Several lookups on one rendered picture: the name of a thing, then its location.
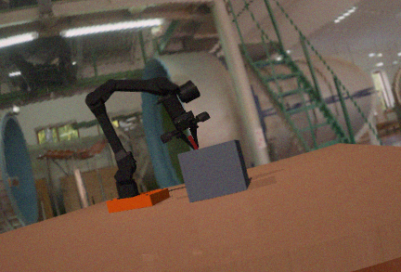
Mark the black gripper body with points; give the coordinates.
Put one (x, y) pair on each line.
(204, 116)

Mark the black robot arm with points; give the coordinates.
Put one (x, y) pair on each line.
(125, 184)

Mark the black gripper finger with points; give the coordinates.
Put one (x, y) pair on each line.
(183, 137)
(194, 135)

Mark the dark red peg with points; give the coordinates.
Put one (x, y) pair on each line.
(192, 142)

